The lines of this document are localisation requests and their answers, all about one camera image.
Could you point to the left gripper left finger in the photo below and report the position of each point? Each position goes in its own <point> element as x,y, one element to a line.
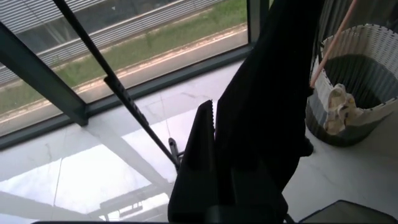
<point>196,174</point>

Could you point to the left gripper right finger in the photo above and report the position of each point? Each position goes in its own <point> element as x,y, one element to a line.
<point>258,196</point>

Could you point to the cream printed garment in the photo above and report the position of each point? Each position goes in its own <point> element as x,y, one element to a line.
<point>337,109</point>

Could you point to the black short-sleeved shirt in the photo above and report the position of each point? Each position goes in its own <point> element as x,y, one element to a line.
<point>273,77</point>

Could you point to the pink clothes hanger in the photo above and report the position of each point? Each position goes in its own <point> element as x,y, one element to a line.
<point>333,43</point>

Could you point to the black clothes rack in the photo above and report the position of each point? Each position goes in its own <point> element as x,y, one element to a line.
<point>124,95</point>

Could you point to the white laundry basket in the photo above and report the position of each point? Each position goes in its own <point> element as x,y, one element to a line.
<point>373,49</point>

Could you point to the window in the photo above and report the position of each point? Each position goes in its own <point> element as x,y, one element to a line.
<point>40,77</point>

